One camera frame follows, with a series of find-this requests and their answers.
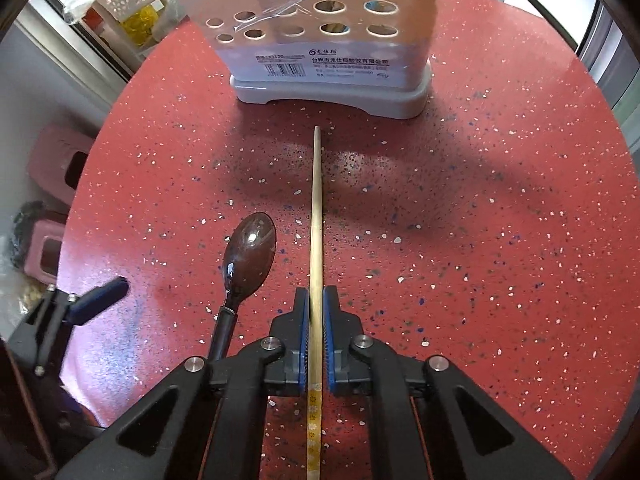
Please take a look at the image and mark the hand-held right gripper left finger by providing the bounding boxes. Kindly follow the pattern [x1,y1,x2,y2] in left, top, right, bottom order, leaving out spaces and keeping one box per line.
[55,287,310,480]

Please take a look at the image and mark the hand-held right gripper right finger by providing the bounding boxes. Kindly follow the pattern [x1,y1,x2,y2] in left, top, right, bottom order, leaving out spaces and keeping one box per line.
[322,285,576,480]

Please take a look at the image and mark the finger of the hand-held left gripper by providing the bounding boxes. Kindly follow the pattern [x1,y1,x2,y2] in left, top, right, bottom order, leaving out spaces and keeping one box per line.
[10,276,130,376]

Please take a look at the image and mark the spoon with black handle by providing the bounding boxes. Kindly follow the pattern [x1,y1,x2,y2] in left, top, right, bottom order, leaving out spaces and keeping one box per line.
[205,211,277,363]

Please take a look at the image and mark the yellow patterned wooden chopstick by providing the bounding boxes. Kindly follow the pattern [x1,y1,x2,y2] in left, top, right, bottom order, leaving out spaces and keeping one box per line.
[304,126,325,480]

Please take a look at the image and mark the orange and white utensil holder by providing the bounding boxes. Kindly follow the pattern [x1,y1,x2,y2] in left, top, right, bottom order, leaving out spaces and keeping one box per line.
[187,0,446,120]

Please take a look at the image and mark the pink plastic stool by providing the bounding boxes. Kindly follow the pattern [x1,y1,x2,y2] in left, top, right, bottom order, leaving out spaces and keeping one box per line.
[32,125,96,206]
[20,220,66,286]

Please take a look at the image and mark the dark cloth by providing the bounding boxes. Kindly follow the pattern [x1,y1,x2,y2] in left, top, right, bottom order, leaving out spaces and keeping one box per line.
[10,200,51,271]

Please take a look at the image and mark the yellow packet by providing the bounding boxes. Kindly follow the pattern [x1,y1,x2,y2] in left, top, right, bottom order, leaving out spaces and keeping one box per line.
[120,2,166,47]

